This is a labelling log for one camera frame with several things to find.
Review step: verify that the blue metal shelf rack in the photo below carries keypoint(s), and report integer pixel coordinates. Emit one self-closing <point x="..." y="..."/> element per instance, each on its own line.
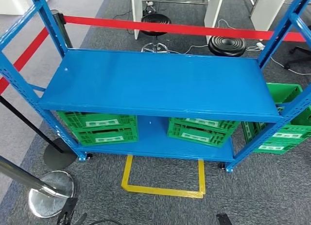
<point x="158" y="82"/>

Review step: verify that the yellow tape outline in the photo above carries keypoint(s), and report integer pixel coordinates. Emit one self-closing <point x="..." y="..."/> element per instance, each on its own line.
<point x="158" y="191"/>

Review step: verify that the black round stool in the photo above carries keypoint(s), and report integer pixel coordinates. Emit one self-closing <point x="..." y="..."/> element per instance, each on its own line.
<point x="227" y="46"/>

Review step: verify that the white desk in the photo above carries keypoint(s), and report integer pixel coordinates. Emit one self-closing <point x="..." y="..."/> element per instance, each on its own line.
<point x="214" y="8"/>

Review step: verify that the black slanted pole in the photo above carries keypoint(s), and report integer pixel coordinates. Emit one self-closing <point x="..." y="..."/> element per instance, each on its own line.
<point x="58" y="156"/>

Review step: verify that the white power strip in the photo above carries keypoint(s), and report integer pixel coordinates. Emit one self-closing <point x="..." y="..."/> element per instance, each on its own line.
<point x="260" y="45"/>

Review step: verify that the white desk panel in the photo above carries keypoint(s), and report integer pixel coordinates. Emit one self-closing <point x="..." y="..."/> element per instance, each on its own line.
<point x="267" y="8"/>

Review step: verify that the black office chair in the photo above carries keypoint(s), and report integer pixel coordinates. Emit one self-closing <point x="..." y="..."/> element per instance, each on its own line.
<point x="297" y="56"/>

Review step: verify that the black barrier post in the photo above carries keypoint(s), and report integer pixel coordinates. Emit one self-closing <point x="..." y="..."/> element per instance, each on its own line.
<point x="62" y="27"/>

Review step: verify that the chrome base post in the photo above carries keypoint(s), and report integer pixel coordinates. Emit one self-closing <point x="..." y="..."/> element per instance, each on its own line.
<point x="50" y="194"/>

